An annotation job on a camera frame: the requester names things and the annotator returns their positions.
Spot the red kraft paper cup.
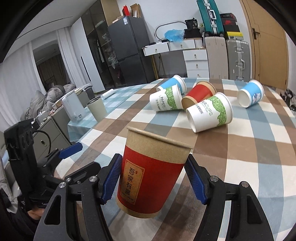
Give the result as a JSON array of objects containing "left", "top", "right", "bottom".
[{"left": 116, "top": 126, "right": 193, "bottom": 218}]

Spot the beige tumbler cup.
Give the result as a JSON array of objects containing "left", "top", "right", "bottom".
[{"left": 87, "top": 97, "right": 107, "bottom": 123}]

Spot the white green paper cup left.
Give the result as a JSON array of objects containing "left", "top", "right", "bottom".
[{"left": 149, "top": 85, "right": 183, "bottom": 111}]

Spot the white green paper cup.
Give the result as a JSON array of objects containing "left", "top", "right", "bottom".
[
  {"left": 186, "top": 92, "right": 233, "bottom": 133},
  {"left": 149, "top": 85, "right": 183, "bottom": 111}
]

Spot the white green paper cup right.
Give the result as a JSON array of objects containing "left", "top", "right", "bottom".
[{"left": 186, "top": 92, "right": 233, "bottom": 133}]

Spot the blue white cup left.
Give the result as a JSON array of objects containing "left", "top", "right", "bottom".
[{"left": 157, "top": 75, "right": 187, "bottom": 94}]

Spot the blue white cup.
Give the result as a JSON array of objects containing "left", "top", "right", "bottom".
[
  {"left": 157, "top": 75, "right": 187, "bottom": 94},
  {"left": 237, "top": 80, "right": 265, "bottom": 108}
]

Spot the blue white cup right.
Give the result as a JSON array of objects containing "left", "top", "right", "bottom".
[{"left": 237, "top": 80, "right": 265, "bottom": 108}]

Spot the red kraft cup lying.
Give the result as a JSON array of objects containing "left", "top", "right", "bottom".
[{"left": 182, "top": 81, "right": 217, "bottom": 109}]

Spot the left hand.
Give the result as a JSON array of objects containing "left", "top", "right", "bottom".
[{"left": 27, "top": 207, "right": 45, "bottom": 220}]

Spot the grey cabinet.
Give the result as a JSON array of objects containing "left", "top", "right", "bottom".
[{"left": 33, "top": 107, "right": 71, "bottom": 161}]

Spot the white appliance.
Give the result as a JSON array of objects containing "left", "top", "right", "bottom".
[{"left": 62, "top": 90, "right": 86, "bottom": 122}]

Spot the grey sofa with blankets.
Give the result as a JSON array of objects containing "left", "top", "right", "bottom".
[{"left": 20, "top": 83, "right": 76, "bottom": 121}]

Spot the white paper roll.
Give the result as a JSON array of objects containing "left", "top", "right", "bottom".
[{"left": 100, "top": 89, "right": 115, "bottom": 100}]

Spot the plaid tablecloth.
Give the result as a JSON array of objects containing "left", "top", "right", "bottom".
[{"left": 55, "top": 80, "right": 295, "bottom": 240}]

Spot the black refrigerator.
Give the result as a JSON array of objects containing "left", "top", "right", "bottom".
[{"left": 108, "top": 16, "right": 155, "bottom": 86}]

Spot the dark glass cabinet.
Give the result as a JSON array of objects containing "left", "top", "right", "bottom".
[{"left": 81, "top": 1, "right": 125, "bottom": 89}]

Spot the white drawer desk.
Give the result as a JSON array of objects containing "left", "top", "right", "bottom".
[{"left": 142, "top": 38, "right": 209, "bottom": 78}]

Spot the blue plastic bag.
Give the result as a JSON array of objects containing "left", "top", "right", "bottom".
[{"left": 164, "top": 29, "right": 184, "bottom": 42}]

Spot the black bag on desk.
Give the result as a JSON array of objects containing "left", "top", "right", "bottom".
[{"left": 184, "top": 18, "right": 202, "bottom": 39}]

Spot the beige suitcase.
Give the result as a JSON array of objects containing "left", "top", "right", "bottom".
[{"left": 204, "top": 37, "right": 229, "bottom": 79}]

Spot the silver suitcase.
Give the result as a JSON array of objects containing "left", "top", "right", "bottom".
[{"left": 226, "top": 39, "right": 251, "bottom": 82}]

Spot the wooden door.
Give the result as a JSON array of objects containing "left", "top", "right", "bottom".
[{"left": 240, "top": 1, "right": 288, "bottom": 89}]

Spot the teal suitcase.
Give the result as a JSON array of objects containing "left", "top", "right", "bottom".
[{"left": 197, "top": 0, "right": 225, "bottom": 37}]

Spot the black shoe boxes stack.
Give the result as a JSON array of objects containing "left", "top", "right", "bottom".
[{"left": 220, "top": 13, "right": 244, "bottom": 41}]

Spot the black cable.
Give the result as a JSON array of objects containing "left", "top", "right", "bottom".
[{"left": 32, "top": 129, "right": 52, "bottom": 153}]

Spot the oval white mirror frame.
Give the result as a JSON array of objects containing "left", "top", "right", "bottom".
[{"left": 153, "top": 20, "right": 187, "bottom": 41}]

